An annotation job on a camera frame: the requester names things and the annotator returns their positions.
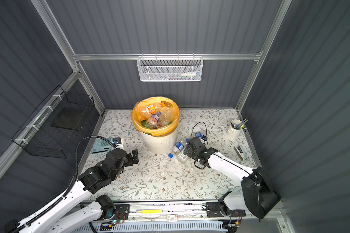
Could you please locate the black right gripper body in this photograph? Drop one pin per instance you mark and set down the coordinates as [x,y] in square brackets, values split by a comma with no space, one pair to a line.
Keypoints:
[190,153]

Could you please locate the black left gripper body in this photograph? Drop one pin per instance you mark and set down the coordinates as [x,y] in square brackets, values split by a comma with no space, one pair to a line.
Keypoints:
[131,161]

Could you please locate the blue label water bottle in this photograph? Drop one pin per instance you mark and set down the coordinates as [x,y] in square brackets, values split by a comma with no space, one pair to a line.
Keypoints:
[177,148]

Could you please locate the clear bottle white cap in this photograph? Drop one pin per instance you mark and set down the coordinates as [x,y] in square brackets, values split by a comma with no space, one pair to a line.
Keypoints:
[165,117]

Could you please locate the pepsi label clear bottle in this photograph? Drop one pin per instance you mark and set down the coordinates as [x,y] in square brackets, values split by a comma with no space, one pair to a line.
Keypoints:
[152,122]

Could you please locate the green soda bottle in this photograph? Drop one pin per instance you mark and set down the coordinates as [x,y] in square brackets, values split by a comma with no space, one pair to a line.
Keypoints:
[145,124]

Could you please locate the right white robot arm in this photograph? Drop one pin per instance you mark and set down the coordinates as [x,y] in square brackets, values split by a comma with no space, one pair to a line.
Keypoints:
[259,193]

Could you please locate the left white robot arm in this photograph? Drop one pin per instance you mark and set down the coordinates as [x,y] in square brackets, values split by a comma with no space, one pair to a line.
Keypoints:
[54,217]

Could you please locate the cream ribbed waste bin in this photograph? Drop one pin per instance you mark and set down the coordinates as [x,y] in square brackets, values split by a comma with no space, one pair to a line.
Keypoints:
[160,144]

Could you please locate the orange plastic bin liner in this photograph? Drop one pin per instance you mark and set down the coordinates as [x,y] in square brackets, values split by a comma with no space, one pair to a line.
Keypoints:
[137,118]

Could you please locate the teal desk calculator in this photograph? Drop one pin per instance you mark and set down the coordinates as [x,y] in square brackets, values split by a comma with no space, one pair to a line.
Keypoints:
[100,146]

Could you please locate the white pencil cup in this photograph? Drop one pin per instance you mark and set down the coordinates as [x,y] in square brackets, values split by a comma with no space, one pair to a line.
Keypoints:
[236,127]

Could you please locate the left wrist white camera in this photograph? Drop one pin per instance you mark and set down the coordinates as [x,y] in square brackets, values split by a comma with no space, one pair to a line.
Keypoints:
[118,142]

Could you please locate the yellow tool on rail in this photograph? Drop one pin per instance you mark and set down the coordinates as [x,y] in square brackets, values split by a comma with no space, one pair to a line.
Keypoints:
[150,211]

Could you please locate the black wire side basket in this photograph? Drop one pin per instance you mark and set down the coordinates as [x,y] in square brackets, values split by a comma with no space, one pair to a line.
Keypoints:
[54,130]

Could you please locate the white wire wall basket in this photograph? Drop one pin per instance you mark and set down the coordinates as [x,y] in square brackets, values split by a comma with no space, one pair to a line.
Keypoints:
[175,70]

